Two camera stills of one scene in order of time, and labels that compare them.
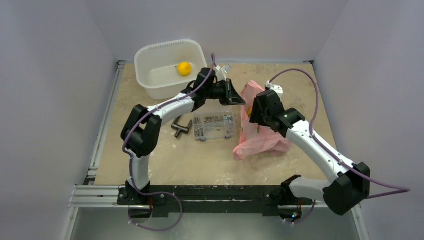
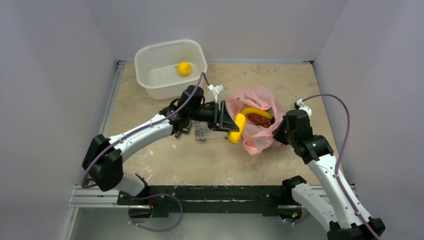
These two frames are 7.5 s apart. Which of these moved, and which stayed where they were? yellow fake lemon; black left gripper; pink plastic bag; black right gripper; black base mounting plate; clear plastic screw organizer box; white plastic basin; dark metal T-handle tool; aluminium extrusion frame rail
Moved: black left gripper; pink plastic bag; black right gripper
Stayed: black base mounting plate; dark metal T-handle tool; yellow fake lemon; clear plastic screw organizer box; aluminium extrusion frame rail; white plastic basin
